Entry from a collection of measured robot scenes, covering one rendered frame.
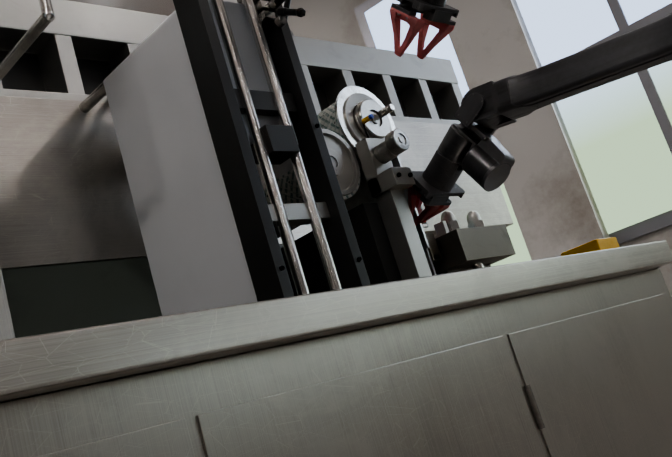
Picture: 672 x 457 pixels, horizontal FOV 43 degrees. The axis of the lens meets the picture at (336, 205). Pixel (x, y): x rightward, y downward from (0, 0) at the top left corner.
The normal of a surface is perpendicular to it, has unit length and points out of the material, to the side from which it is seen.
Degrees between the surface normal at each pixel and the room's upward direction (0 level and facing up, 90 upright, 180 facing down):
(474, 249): 90
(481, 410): 90
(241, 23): 90
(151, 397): 90
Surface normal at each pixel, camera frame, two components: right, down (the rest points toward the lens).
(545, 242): -0.60, -0.02
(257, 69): 0.66, -0.37
